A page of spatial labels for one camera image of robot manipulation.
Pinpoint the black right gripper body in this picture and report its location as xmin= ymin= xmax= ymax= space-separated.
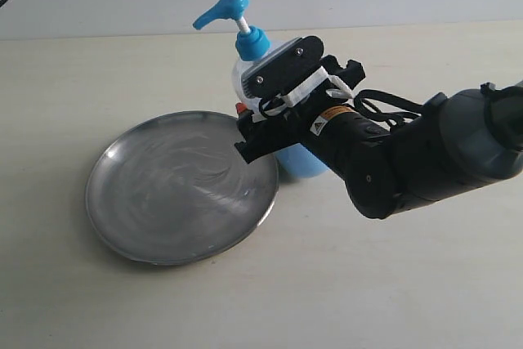
xmin=258 ymin=56 xmax=388 ymax=177

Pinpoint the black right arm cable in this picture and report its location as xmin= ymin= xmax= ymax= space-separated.
xmin=259 ymin=87 xmax=426 ymax=132

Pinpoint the blue soap pump bottle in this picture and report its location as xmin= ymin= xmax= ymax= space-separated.
xmin=193 ymin=0 xmax=328 ymax=179

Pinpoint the round stainless steel plate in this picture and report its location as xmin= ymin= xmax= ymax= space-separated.
xmin=84 ymin=110 xmax=279 ymax=266

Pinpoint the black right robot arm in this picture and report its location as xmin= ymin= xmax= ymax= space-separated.
xmin=236 ymin=55 xmax=522 ymax=219

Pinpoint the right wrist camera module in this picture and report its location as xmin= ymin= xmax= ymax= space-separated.
xmin=241 ymin=36 xmax=324 ymax=99

